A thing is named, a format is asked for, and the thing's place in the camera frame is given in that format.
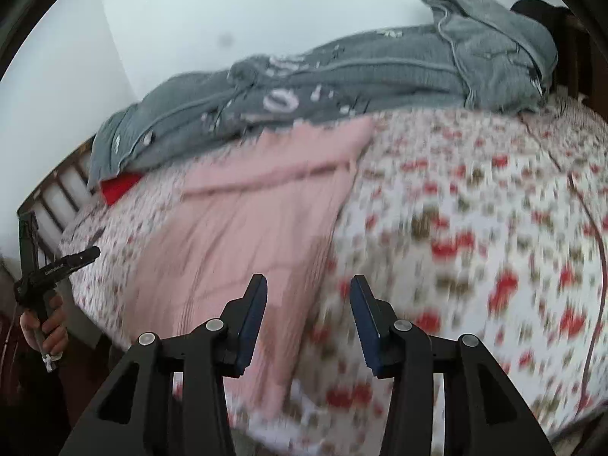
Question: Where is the pink knitted sweater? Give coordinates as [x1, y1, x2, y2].
[123, 116, 375, 419]

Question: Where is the person's left hand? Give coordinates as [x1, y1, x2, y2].
[20, 292, 69, 356]

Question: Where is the wooden bed headboard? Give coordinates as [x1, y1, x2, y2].
[16, 136, 97, 267]

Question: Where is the red cloth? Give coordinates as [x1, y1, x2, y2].
[100, 172, 143, 206]

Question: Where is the floral rose bed sheet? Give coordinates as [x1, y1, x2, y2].
[59, 97, 607, 455]

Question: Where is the grey floral quilt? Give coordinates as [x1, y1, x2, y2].
[89, 0, 559, 188]

